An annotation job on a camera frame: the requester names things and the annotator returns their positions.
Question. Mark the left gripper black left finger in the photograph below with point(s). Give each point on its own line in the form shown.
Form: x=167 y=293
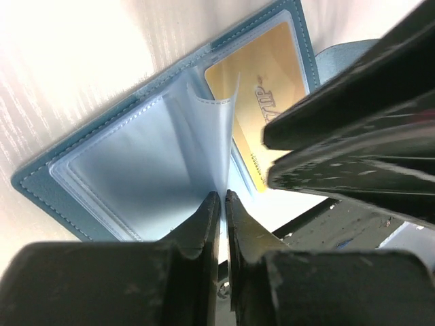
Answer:
x=172 y=281

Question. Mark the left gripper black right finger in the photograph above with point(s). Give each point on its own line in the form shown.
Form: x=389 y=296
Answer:
x=273 y=285

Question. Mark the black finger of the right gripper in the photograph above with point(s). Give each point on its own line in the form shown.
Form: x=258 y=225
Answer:
x=399 y=67
x=391 y=170

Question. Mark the blue leather card holder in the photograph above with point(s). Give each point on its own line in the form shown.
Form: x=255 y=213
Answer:
x=145 y=166

